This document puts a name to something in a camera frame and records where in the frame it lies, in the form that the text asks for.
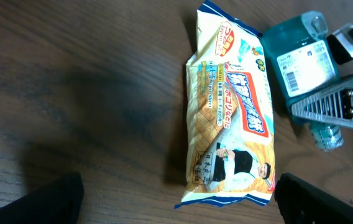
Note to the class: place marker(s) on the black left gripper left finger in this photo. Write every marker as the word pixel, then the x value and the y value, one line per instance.
pixel 57 202

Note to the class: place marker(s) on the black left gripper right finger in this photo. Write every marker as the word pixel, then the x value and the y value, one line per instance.
pixel 301 202

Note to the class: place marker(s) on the teal mouthwash bottle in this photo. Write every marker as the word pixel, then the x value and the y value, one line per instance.
pixel 299 54

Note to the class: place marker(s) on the yellow snack bag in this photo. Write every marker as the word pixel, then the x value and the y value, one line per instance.
pixel 229 116

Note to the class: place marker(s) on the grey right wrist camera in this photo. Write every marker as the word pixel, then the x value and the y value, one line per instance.
pixel 341 44

